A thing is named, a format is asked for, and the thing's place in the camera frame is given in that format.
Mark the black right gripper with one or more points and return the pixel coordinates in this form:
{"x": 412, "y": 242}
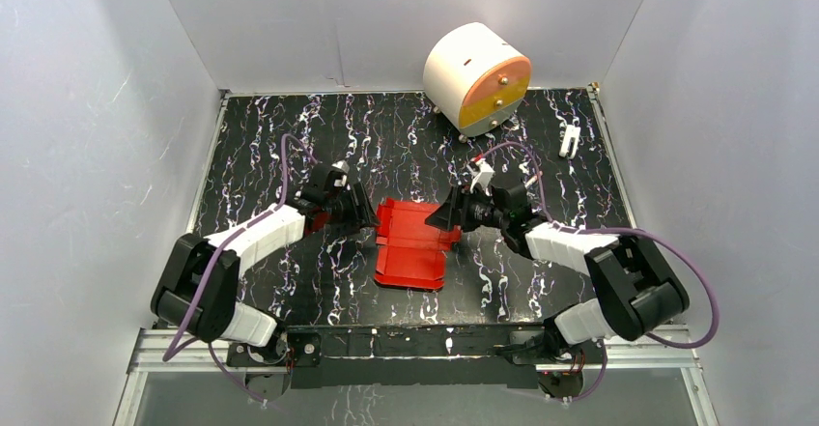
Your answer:
{"x": 454, "y": 211}

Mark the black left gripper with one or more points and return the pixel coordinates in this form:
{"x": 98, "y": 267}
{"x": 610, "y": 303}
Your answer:
{"x": 353, "y": 205}

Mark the red paper box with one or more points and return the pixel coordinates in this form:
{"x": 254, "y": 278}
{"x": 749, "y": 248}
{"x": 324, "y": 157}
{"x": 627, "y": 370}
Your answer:
{"x": 411, "y": 253}

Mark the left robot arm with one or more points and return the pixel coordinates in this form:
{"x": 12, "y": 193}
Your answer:
{"x": 197, "y": 291}

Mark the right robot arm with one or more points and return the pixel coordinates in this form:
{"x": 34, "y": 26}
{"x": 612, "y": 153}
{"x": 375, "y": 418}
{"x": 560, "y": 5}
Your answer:
{"x": 635, "y": 288}

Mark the pink capped white pen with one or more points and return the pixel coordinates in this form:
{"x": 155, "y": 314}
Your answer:
{"x": 535, "y": 178}

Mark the white round drawer cabinet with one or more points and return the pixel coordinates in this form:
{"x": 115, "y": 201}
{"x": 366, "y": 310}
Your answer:
{"x": 475, "y": 79}

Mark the white clip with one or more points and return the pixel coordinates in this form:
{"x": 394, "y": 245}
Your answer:
{"x": 569, "y": 142}

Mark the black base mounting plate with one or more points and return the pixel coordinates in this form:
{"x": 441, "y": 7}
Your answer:
{"x": 516, "y": 355}

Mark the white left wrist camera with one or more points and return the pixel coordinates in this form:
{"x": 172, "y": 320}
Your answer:
{"x": 339, "y": 173}

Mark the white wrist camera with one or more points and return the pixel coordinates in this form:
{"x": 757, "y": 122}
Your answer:
{"x": 339, "y": 173}
{"x": 481, "y": 173}

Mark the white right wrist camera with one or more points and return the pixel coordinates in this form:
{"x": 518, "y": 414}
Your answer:
{"x": 481, "y": 173}

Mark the aluminium frame rail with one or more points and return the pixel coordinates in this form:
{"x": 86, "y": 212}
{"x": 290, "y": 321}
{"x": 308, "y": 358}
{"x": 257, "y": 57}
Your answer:
{"x": 644, "y": 353}

